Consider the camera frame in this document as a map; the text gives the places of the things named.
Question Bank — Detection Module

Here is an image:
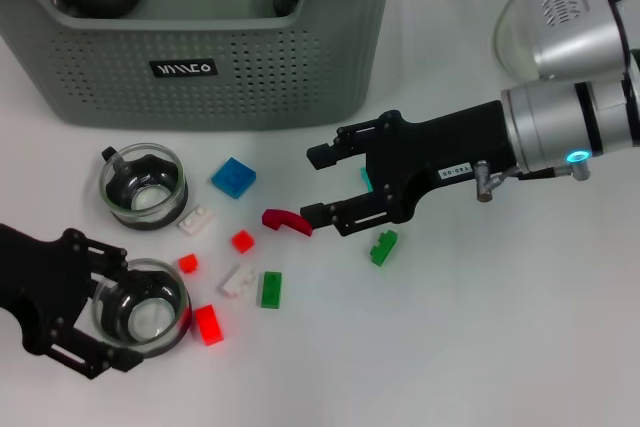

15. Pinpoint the right gripper silver elbow plug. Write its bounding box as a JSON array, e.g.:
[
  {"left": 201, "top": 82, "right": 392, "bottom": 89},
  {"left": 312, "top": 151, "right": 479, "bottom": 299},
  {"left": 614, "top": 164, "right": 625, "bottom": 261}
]
[{"left": 473, "top": 159, "right": 571, "bottom": 204}]

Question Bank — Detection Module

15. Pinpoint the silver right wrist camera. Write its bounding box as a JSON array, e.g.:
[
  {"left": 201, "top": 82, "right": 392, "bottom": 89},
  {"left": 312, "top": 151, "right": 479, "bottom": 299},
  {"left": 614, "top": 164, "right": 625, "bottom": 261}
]
[{"left": 517, "top": 0, "right": 632, "bottom": 83}]

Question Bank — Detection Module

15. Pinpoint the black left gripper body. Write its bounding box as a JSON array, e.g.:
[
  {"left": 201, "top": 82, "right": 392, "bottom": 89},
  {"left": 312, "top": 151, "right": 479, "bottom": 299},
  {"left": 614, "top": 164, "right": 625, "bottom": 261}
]
[{"left": 0, "top": 223, "right": 97, "bottom": 354}]

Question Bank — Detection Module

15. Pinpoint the large red building brick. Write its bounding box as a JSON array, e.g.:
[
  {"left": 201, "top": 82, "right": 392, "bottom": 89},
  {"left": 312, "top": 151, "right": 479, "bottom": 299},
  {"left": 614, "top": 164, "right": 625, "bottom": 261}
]
[{"left": 192, "top": 304, "right": 225, "bottom": 347}]

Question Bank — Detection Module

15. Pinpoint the flat green building brick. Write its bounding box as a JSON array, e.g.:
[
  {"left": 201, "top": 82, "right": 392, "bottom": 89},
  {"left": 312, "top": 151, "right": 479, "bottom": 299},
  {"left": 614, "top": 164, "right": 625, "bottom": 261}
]
[{"left": 257, "top": 270, "right": 284, "bottom": 309}]

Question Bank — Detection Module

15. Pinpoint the white building brick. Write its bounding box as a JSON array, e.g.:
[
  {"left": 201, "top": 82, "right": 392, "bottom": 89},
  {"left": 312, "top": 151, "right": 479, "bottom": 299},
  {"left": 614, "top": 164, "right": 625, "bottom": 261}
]
[
  {"left": 177, "top": 205, "right": 217, "bottom": 237},
  {"left": 215, "top": 264, "right": 257, "bottom": 299}
]

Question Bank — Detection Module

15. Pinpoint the glass teapot with black handle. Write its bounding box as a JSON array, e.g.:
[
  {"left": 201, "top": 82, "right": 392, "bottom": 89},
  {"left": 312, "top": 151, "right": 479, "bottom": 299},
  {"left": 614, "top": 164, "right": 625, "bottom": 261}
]
[{"left": 492, "top": 0, "right": 640, "bottom": 82}]

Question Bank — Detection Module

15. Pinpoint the blue square building brick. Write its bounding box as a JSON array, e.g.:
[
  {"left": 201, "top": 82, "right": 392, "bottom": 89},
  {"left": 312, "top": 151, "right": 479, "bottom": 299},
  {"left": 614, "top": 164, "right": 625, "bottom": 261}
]
[{"left": 209, "top": 156, "right": 259, "bottom": 202}]

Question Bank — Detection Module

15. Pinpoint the dark red curved brick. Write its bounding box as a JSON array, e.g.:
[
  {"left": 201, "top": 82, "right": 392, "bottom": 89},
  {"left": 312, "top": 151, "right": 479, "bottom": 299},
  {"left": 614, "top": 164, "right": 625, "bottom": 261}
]
[{"left": 260, "top": 207, "right": 315, "bottom": 239}]

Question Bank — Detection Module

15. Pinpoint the grey perforated storage bin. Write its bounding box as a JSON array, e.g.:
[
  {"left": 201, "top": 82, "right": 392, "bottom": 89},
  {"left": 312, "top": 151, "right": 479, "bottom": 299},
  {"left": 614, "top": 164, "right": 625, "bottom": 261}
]
[{"left": 0, "top": 0, "right": 401, "bottom": 131}]

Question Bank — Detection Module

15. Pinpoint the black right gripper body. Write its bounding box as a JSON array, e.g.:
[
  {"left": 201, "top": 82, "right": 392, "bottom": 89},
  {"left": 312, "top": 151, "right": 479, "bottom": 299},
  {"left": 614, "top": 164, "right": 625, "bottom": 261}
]
[{"left": 363, "top": 99, "right": 520, "bottom": 224}]

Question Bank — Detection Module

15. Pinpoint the stepped green building brick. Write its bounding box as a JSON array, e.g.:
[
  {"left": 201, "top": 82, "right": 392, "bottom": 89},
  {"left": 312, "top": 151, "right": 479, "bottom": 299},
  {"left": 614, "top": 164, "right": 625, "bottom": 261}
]
[{"left": 368, "top": 229, "right": 401, "bottom": 267}]

